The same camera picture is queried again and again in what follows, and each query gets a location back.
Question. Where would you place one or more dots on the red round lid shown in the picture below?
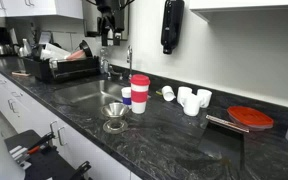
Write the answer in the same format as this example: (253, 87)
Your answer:
(250, 117)

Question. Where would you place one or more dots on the pink bowl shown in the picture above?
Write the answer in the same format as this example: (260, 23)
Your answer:
(75, 55)

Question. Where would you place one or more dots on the tall chrome faucet spout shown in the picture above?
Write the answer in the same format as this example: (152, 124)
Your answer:
(129, 63)

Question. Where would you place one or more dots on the white upper cabinet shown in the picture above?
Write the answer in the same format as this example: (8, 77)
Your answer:
(34, 7)
(247, 5)

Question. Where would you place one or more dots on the stainless steel sink basin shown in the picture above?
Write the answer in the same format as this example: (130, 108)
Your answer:
(90, 91)

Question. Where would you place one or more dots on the clear plastic tub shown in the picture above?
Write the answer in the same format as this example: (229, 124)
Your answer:
(55, 51)

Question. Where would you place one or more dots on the white lower cabinets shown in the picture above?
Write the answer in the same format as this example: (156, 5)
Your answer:
(34, 116)

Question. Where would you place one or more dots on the black mounting table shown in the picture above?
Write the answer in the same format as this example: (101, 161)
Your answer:
(47, 165)

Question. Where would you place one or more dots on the black pan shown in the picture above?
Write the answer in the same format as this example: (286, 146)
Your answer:
(85, 48)

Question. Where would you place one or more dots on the black dish rack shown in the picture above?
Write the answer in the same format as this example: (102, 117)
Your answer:
(67, 70)

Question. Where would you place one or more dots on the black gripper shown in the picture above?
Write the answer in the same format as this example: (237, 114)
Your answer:
(109, 8)

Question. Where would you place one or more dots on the red white travel tumbler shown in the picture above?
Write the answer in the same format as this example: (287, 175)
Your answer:
(139, 95)

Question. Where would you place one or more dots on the aluminium extrusion bar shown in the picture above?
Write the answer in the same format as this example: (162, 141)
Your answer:
(19, 156)

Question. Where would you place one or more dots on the steel paper towel dispenser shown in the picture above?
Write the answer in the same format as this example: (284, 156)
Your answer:
(89, 20)

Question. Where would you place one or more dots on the white pitcher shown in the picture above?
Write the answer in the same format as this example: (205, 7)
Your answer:
(24, 49)

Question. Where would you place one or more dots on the white cup blue band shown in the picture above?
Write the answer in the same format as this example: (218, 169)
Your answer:
(126, 96)

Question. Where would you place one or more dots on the black flat board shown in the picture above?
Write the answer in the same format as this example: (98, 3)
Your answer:
(222, 143)

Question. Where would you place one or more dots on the small flat wooden item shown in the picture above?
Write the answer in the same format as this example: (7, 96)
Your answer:
(20, 73)

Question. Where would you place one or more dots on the white ceramic mug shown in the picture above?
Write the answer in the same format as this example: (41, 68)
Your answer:
(183, 94)
(205, 98)
(192, 106)
(168, 94)

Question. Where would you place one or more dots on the small yellow green item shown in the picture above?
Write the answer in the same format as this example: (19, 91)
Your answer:
(159, 92)

